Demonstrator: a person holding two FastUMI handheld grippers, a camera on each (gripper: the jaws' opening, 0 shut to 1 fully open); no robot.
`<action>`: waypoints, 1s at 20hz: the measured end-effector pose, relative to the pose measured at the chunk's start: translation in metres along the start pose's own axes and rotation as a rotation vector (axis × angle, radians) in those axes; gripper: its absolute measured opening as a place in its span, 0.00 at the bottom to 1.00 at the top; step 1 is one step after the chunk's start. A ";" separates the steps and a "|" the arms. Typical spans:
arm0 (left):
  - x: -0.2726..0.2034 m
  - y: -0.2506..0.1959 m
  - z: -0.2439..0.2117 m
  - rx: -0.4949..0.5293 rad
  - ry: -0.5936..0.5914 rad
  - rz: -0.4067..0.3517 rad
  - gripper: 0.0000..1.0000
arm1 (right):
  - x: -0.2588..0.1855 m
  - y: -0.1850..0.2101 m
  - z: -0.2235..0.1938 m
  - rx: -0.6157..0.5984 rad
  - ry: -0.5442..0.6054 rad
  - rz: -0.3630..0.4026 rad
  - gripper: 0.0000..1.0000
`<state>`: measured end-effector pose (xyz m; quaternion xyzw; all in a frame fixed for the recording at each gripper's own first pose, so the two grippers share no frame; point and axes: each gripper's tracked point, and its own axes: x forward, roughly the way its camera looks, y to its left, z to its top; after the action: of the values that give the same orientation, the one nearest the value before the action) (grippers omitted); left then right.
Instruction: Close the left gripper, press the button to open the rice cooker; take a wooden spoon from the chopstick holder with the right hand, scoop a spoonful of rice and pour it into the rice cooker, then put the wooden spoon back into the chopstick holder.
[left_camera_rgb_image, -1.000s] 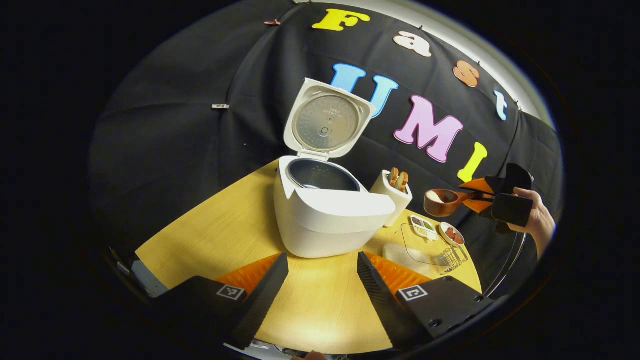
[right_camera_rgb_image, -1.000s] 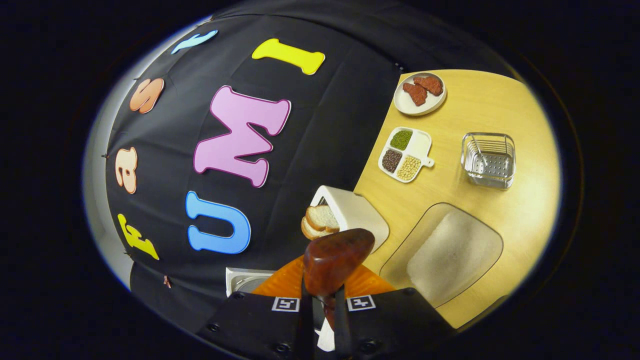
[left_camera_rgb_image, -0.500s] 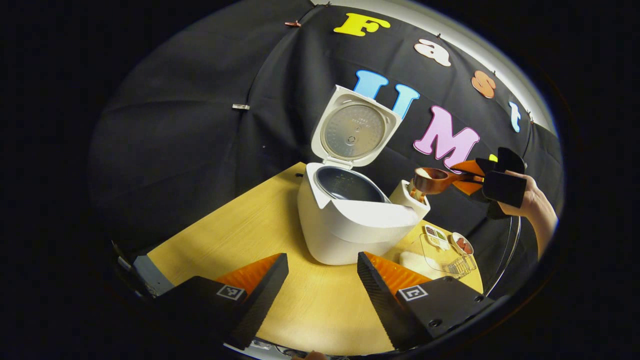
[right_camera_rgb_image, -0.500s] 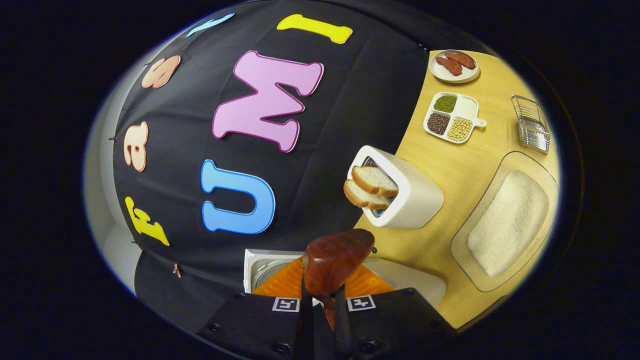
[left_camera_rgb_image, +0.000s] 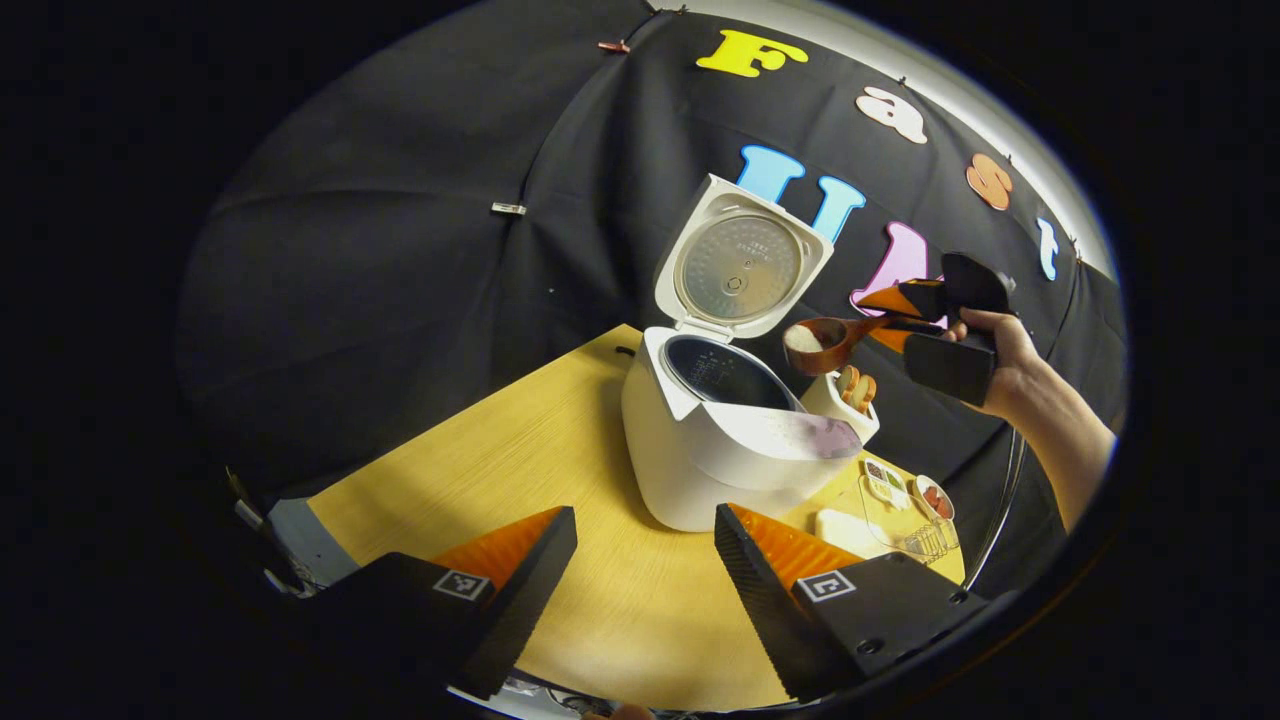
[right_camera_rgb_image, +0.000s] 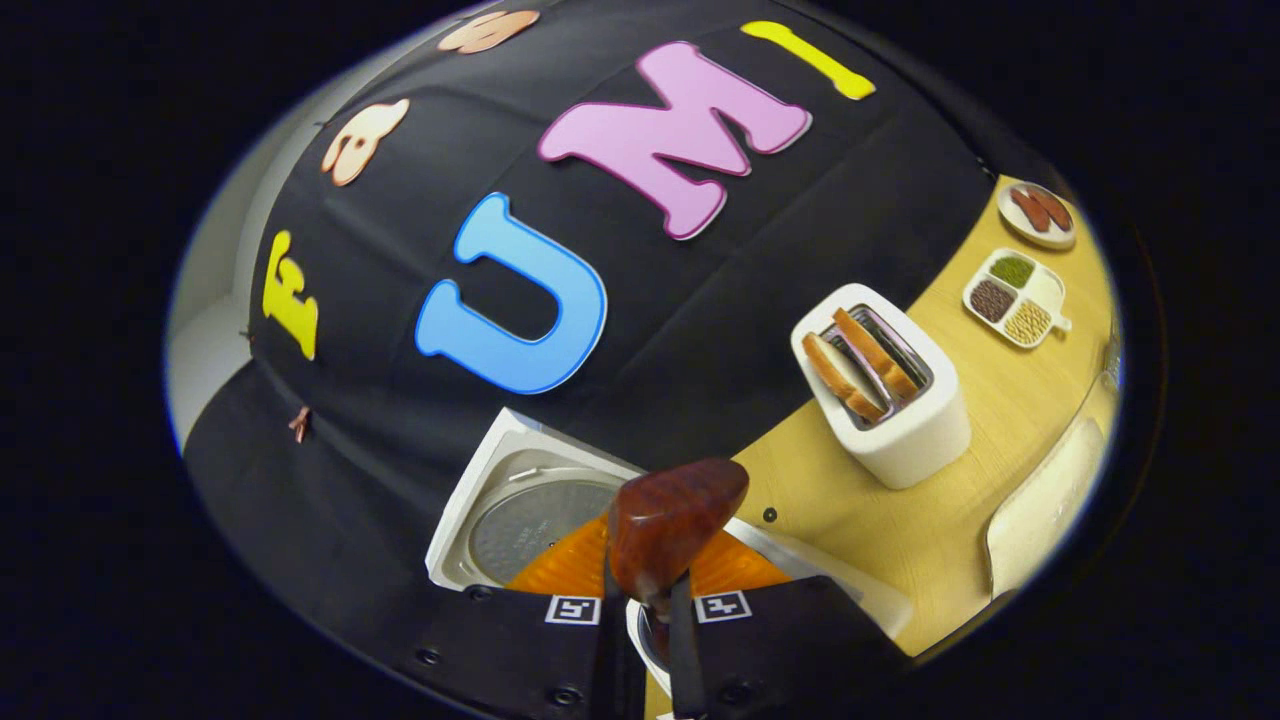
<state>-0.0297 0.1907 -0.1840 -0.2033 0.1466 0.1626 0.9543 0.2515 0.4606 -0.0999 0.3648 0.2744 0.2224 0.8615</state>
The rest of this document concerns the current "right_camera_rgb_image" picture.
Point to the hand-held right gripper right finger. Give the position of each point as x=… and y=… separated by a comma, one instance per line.
x=790, y=640

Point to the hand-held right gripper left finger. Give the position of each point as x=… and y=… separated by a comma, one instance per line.
x=500, y=640

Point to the white rice cooker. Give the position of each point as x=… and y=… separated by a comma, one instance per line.
x=520, y=520

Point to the brown wooden spoon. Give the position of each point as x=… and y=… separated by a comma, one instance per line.
x=670, y=520

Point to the white rice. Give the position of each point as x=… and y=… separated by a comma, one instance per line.
x=1040, y=510

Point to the white toaster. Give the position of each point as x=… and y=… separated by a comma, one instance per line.
x=920, y=440

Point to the toasted bread slice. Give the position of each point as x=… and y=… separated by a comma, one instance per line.
x=840, y=375
x=880, y=355

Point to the copper cloth clip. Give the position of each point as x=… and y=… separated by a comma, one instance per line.
x=299, y=423

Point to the black backdrop cloth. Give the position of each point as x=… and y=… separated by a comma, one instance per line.
x=700, y=330

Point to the white divided grain dish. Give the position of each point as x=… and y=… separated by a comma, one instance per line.
x=1012, y=300

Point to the white round plate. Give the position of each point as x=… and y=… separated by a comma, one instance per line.
x=1010, y=225

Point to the red meat slice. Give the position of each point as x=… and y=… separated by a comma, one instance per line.
x=1055, y=208
x=1030, y=210

